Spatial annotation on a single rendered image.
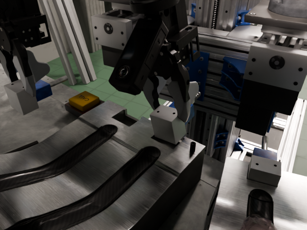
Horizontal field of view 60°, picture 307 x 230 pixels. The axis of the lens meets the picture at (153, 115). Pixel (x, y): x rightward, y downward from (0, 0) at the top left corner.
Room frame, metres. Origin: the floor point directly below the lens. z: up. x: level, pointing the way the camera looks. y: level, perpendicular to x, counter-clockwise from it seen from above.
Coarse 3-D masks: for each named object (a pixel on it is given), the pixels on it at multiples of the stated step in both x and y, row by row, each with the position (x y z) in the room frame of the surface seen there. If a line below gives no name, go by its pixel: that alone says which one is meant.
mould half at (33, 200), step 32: (64, 128) 0.43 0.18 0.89; (96, 128) 0.42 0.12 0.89; (128, 128) 0.42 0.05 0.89; (0, 160) 0.31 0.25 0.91; (32, 160) 0.33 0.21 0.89; (96, 160) 0.34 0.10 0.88; (128, 160) 0.34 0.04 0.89; (160, 160) 0.33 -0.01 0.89; (192, 160) 0.33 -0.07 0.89; (0, 192) 0.24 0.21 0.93; (32, 192) 0.25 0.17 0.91; (64, 192) 0.26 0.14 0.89; (128, 192) 0.27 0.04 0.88; (160, 192) 0.27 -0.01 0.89; (0, 224) 0.18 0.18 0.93; (96, 224) 0.21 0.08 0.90; (128, 224) 0.21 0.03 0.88; (160, 224) 0.26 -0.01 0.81
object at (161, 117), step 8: (192, 104) 0.42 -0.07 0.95; (152, 112) 0.40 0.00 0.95; (160, 112) 0.39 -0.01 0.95; (168, 112) 0.39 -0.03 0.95; (176, 112) 0.39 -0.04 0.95; (192, 112) 0.42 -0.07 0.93; (152, 120) 0.39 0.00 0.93; (160, 120) 0.38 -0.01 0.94; (168, 120) 0.37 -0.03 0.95; (176, 120) 0.37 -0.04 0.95; (160, 128) 0.38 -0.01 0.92; (168, 128) 0.37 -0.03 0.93; (176, 128) 0.37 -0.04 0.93; (184, 128) 0.39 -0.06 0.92; (160, 136) 0.38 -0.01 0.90; (168, 136) 0.37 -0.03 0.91; (176, 136) 0.37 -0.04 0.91
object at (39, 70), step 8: (16, 56) 0.46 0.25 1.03; (32, 56) 0.48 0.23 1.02; (16, 64) 0.46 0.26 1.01; (32, 64) 0.48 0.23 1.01; (40, 64) 0.49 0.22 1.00; (48, 64) 0.50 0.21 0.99; (32, 72) 0.47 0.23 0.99; (40, 72) 0.48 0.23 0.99; (48, 72) 0.49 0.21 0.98; (24, 80) 0.45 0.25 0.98; (32, 80) 0.46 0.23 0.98; (24, 88) 0.46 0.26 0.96; (32, 88) 0.46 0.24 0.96; (32, 96) 0.46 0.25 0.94
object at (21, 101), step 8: (16, 80) 0.50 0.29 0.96; (40, 80) 0.52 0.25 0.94; (56, 80) 0.54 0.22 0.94; (64, 80) 0.55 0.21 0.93; (8, 88) 0.47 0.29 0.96; (16, 88) 0.47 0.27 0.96; (40, 88) 0.49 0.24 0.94; (48, 88) 0.50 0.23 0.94; (8, 96) 0.47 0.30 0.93; (16, 96) 0.45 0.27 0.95; (24, 96) 0.46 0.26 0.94; (40, 96) 0.49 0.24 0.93; (48, 96) 0.50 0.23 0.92; (16, 104) 0.46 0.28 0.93; (24, 104) 0.45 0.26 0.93; (32, 104) 0.47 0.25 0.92; (24, 112) 0.45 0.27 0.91
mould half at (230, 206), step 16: (240, 160) 0.37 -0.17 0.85; (224, 176) 0.33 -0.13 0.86; (240, 176) 0.33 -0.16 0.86; (288, 176) 0.33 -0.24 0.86; (304, 176) 0.33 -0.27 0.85; (224, 192) 0.29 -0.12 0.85; (240, 192) 0.29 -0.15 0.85; (272, 192) 0.29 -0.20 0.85; (288, 192) 0.29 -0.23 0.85; (304, 192) 0.29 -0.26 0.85; (224, 208) 0.26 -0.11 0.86; (240, 208) 0.26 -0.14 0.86; (288, 208) 0.26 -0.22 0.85; (304, 208) 0.26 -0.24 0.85; (224, 224) 0.22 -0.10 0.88; (240, 224) 0.22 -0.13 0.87; (288, 224) 0.23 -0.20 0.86; (304, 224) 0.23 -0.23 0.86
